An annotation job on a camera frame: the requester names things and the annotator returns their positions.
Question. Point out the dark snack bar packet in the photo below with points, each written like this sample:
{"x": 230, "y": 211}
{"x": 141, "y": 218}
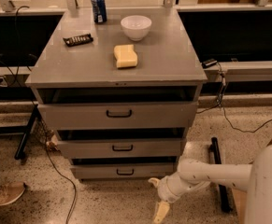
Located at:
{"x": 78, "y": 40}

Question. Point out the blue soda can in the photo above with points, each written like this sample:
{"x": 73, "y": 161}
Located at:
{"x": 99, "y": 11}

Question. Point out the white bowl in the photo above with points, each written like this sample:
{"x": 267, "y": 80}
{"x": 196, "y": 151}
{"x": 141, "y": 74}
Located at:
{"x": 136, "y": 27}

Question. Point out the grey bottom drawer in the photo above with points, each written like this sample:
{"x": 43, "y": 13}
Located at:
{"x": 129, "y": 170}

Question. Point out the black table leg left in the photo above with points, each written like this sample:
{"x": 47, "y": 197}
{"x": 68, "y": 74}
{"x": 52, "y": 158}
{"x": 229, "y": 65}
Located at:
{"x": 24, "y": 130}

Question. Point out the black power adapter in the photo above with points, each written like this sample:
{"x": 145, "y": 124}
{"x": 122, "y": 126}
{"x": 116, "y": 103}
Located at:
{"x": 208, "y": 63}

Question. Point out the black table leg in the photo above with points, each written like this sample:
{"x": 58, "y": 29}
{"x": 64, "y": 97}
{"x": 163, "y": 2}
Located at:
{"x": 214, "y": 148}
{"x": 24, "y": 130}

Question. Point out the grey top drawer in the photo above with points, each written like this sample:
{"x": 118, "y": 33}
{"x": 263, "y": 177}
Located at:
{"x": 118, "y": 115}

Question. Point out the black table leg right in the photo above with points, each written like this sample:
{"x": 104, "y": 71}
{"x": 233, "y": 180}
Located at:
{"x": 214, "y": 148}

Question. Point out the yellow sponge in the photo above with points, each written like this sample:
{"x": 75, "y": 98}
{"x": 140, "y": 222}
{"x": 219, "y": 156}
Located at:
{"x": 125, "y": 56}

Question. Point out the grey middle drawer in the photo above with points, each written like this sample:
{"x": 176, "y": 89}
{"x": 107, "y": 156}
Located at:
{"x": 96, "y": 149}

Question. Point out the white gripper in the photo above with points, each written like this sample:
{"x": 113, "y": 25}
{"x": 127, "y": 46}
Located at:
{"x": 165, "y": 189}

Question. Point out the cardboard box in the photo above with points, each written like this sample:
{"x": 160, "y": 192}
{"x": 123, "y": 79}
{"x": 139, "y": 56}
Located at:
{"x": 240, "y": 199}

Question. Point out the tan shoe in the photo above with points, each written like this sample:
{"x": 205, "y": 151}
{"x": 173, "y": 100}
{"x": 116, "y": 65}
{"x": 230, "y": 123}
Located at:
{"x": 11, "y": 192}

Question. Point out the grey drawer cabinet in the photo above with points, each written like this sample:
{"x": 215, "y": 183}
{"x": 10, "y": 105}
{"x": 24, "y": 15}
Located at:
{"x": 167, "y": 71}

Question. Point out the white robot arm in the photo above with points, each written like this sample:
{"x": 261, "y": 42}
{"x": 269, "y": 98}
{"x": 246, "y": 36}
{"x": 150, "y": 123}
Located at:
{"x": 234, "y": 176}

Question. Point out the grey drawer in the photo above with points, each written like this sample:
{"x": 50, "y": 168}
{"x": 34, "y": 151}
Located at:
{"x": 96, "y": 149}
{"x": 129, "y": 170}
{"x": 118, "y": 115}

